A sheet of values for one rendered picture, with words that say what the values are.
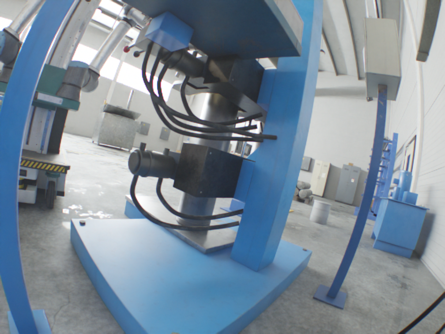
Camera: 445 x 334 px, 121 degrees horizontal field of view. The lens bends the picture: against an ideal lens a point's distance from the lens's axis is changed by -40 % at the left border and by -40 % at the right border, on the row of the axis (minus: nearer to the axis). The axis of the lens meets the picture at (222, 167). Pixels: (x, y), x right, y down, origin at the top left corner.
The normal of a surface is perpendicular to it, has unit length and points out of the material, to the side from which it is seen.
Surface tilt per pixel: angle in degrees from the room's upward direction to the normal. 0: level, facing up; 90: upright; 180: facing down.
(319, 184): 90
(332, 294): 90
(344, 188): 90
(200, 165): 90
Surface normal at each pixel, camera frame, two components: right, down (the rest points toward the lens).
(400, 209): -0.60, -0.13
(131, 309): 0.24, -0.97
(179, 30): 0.77, 0.21
